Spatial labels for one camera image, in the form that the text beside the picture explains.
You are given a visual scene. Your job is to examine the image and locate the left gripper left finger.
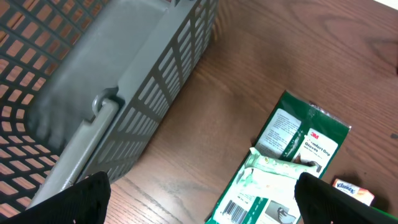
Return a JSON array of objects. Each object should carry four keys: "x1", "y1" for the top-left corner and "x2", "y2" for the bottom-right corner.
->
[{"x1": 1, "y1": 171, "x2": 111, "y2": 224}]

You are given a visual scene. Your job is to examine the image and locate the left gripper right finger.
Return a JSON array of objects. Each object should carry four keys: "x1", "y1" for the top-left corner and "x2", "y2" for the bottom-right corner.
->
[{"x1": 294, "y1": 172, "x2": 397, "y2": 224}]

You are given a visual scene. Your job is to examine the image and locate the orange snack packet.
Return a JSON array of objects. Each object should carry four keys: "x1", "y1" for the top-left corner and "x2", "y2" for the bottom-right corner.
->
[{"x1": 332, "y1": 179, "x2": 374, "y2": 206}]

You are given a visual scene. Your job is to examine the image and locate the pale green wipes pack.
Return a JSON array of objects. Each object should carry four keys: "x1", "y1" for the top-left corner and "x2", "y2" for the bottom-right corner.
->
[{"x1": 235, "y1": 147, "x2": 318, "y2": 201}]

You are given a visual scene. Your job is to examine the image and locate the green 3M gloves package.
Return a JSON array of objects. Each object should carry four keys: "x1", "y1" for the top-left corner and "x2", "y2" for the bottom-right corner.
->
[{"x1": 205, "y1": 91, "x2": 351, "y2": 223}]

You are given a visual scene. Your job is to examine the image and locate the green lid jar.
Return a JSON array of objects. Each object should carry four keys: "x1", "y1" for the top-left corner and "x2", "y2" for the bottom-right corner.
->
[{"x1": 371, "y1": 207, "x2": 398, "y2": 221}]

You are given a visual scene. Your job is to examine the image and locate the grey plastic mesh basket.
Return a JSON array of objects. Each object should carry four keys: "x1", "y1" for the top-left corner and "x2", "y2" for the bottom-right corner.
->
[{"x1": 1, "y1": 0, "x2": 218, "y2": 220}]

